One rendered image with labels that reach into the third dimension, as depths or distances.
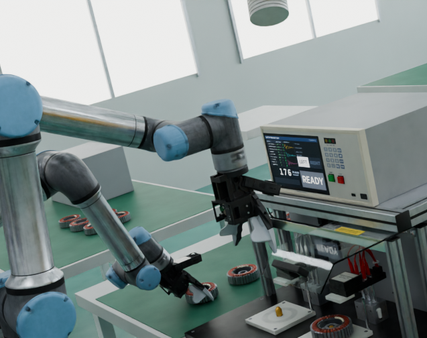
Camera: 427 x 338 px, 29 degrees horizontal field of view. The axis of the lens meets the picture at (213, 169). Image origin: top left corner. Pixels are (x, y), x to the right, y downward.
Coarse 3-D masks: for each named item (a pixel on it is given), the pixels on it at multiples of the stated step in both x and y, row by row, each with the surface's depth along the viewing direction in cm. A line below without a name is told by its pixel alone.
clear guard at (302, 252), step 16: (336, 224) 225; (352, 224) 222; (304, 240) 218; (320, 240) 215; (336, 240) 213; (352, 240) 210; (368, 240) 207; (384, 240) 206; (272, 256) 217; (288, 256) 212; (304, 256) 207; (320, 256) 204; (336, 256) 202; (272, 272) 214; (288, 272) 209; (320, 272) 200; (304, 288) 201; (320, 288) 197
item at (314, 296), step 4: (328, 284) 250; (324, 288) 250; (328, 288) 251; (304, 292) 254; (312, 292) 250; (324, 292) 250; (328, 292) 251; (304, 296) 255; (312, 296) 251; (316, 296) 249; (320, 296) 249; (324, 296) 250; (304, 300) 255; (308, 300) 253; (312, 300) 252; (316, 300) 250; (320, 300) 249; (324, 300) 250; (328, 300) 251; (316, 304) 250; (320, 304) 249
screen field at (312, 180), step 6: (300, 174) 238; (306, 174) 236; (312, 174) 233; (318, 174) 231; (306, 180) 237; (312, 180) 234; (318, 180) 232; (306, 186) 238; (312, 186) 235; (318, 186) 233; (324, 186) 230
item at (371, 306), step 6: (360, 300) 233; (366, 300) 232; (372, 300) 231; (378, 300) 230; (384, 300) 230; (360, 306) 232; (366, 306) 230; (372, 306) 228; (378, 306) 229; (384, 306) 230; (360, 312) 233; (372, 312) 228; (384, 312) 230; (360, 318) 234; (372, 318) 229; (378, 318) 229; (384, 318) 230
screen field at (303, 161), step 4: (300, 160) 236; (304, 160) 235; (308, 160) 233; (312, 160) 231; (316, 160) 230; (300, 164) 237; (304, 164) 235; (308, 164) 234; (312, 164) 232; (316, 164) 230; (320, 164) 229; (320, 168) 229
